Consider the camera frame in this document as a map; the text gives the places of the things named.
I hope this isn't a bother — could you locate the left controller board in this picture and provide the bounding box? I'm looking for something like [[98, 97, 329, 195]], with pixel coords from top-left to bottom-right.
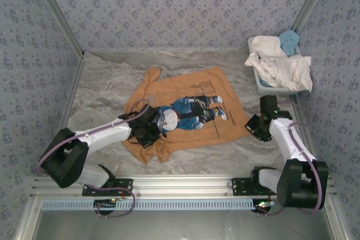
[[93, 199, 118, 212]]

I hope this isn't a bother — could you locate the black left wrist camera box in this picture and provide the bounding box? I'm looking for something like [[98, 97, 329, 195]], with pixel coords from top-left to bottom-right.
[[137, 134, 161, 150]]

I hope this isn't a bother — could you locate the slotted cable duct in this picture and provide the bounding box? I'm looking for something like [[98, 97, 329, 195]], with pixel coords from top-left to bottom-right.
[[40, 198, 261, 211]]

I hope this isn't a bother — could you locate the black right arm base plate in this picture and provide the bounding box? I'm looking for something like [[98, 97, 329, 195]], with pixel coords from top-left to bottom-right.
[[231, 177, 284, 197]]

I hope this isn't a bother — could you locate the right controller board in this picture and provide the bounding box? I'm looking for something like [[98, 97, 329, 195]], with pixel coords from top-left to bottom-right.
[[251, 199, 276, 214]]

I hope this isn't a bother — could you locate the light blue t-shirt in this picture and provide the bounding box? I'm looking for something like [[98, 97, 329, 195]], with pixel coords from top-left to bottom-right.
[[278, 29, 301, 57]]

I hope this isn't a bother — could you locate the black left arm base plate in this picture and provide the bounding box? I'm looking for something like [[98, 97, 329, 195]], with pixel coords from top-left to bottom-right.
[[82, 177, 134, 197]]

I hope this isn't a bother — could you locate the orange cartoon print t-shirt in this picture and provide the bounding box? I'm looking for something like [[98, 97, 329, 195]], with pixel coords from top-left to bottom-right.
[[120, 65, 251, 166]]

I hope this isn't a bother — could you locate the metal sheet panel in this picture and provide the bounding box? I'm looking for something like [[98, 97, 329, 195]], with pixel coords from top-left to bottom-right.
[[16, 209, 343, 240]]

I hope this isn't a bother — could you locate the aluminium mounting rail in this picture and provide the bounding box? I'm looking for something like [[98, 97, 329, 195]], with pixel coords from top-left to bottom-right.
[[30, 175, 338, 198]]

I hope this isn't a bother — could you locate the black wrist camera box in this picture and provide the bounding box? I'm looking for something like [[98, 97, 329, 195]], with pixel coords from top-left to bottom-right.
[[243, 113, 258, 136], [137, 134, 161, 150]]

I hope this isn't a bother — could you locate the grey plastic bin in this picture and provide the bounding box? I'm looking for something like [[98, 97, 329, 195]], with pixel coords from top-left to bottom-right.
[[247, 37, 306, 96]]

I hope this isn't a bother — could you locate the controller board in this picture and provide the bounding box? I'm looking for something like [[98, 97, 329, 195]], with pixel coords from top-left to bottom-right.
[[251, 199, 276, 214], [93, 199, 118, 212]]

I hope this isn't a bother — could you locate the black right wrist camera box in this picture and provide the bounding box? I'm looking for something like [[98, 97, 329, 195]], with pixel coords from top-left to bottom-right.
[[243, 113, 258, 136]]

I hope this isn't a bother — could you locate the aluminium table side rail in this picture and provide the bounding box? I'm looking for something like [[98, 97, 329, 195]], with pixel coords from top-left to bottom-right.
[[289, 93, 338, 196], [30, 53, 87, 180]]

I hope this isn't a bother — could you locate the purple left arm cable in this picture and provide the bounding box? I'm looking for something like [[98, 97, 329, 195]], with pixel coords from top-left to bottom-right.
[[36, 99, 151, 219]]

